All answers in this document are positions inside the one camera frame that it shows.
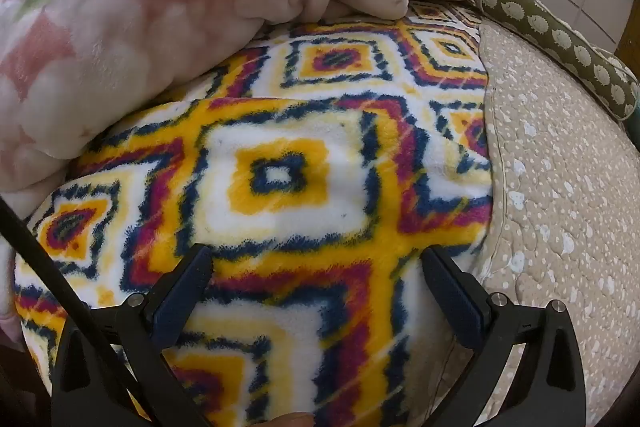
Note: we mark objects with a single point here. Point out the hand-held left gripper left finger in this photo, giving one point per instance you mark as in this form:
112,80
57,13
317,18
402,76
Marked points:
182,302

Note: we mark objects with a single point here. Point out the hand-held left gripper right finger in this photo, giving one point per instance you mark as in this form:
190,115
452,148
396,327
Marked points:
457,302

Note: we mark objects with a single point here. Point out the person's left hand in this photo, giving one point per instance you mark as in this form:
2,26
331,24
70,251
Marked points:
295,421

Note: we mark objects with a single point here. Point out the beige dotted quilted bedspread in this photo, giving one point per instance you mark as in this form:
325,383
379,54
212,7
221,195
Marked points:
550,182

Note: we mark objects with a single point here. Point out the yellow red blue patterned blanket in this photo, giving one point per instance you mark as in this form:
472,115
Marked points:
300,187

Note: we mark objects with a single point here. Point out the green hedgehog print bolster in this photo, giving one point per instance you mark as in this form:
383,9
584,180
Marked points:
550,27

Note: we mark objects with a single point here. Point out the pink floral fleece blanket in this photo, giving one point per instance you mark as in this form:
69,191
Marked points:
125,7

